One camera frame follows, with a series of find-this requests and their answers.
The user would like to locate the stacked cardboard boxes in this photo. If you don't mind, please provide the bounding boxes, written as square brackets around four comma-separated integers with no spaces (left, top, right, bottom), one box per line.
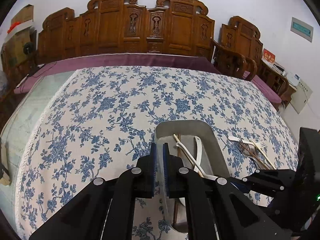
[1,4,34,71]

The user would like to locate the white router box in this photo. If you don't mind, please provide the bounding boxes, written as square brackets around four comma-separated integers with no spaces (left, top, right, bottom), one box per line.
[286,72,300,87]

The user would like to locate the carved wooden armchair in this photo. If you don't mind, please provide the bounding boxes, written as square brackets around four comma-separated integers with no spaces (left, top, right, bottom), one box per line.
[214,16,289,108]

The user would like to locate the glass table top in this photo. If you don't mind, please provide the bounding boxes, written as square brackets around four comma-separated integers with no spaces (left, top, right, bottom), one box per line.
[0,71,75,205]

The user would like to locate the metal fork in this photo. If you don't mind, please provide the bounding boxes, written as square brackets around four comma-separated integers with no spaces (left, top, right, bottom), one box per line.
[238,139,266,170]

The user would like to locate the red sign card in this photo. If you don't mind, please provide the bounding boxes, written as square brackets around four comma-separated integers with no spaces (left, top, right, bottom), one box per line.
[262,49,276,64]

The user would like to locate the grey wall electrical panel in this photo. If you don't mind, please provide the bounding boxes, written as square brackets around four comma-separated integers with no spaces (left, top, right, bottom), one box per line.
[290,17,313,42]

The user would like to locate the blue floral tablecloth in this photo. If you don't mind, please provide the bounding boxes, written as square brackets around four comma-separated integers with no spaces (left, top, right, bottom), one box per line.
[15,66,298,239]

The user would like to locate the carved wooden sofa bench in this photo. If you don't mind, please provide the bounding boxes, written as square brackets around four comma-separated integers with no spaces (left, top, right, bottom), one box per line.
[37,0,215,63]

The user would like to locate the white plastic fork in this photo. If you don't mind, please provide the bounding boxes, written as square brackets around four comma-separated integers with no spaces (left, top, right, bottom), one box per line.
[228,136,266,148]

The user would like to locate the metal rectangular tray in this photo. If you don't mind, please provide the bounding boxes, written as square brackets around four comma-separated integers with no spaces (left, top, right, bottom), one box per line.
[154,119,231,233]

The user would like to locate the white wall distribution box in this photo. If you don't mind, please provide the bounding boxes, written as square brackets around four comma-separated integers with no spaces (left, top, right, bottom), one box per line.
[290,79,313,114]

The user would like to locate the purple armchair cushion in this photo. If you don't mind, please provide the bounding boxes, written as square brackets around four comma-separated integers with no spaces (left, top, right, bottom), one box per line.
[251,75,281,104]

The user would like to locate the light bamboo chopstick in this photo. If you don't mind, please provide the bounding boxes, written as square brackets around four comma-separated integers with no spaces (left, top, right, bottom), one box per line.
[173,134,204,177]

